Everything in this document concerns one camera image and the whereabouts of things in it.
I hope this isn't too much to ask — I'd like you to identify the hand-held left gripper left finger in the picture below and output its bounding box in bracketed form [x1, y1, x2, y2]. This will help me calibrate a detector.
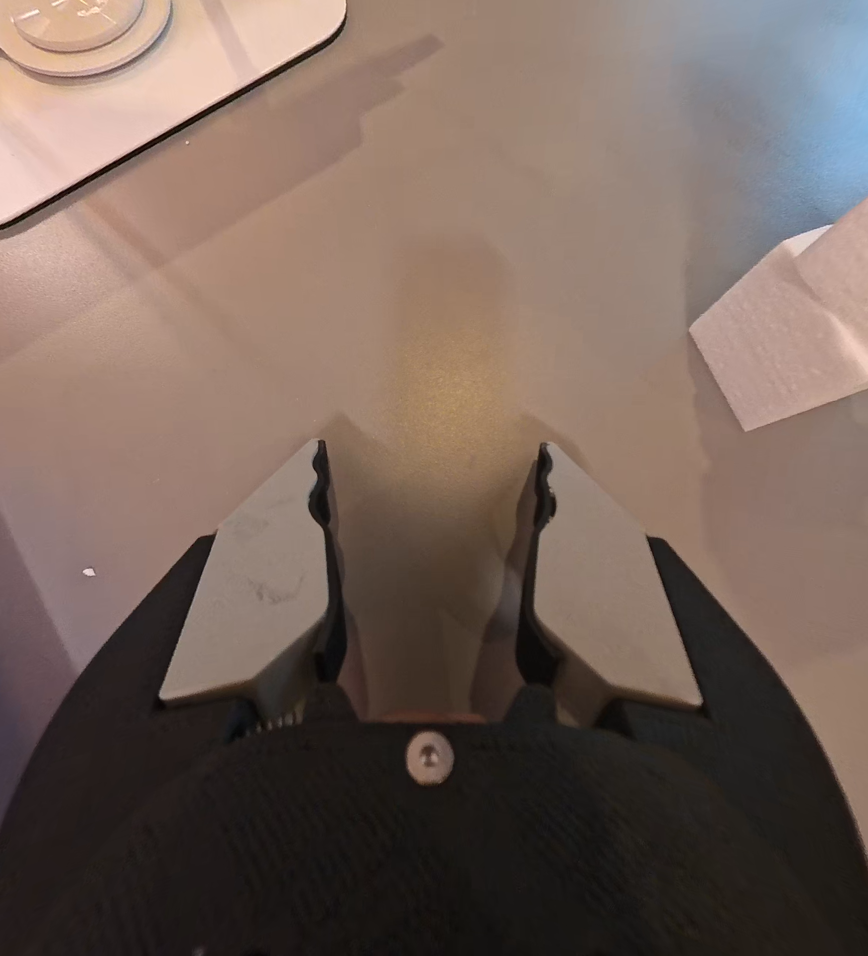
[159, 439, 349, 707]

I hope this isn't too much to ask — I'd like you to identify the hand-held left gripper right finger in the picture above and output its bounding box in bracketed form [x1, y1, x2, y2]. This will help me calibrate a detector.
[514, 442, 704, 727]

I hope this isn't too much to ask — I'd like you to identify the white wooden document stand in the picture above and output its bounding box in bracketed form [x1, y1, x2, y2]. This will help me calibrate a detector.
[0, 0, 347, 234]

